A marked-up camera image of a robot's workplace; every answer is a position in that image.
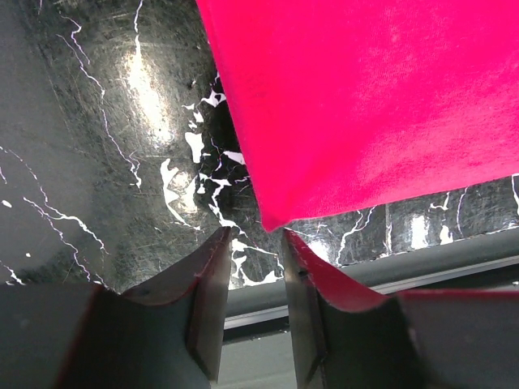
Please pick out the pink t shirt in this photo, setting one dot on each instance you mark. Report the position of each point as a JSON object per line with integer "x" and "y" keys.
{"x": 343, "y": 105}

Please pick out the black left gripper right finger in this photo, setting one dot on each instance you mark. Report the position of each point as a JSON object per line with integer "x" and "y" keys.
{"x": 346, "y": 335}

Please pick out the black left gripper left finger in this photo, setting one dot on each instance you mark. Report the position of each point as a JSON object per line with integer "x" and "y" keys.
{"x": 166, "y": 332}

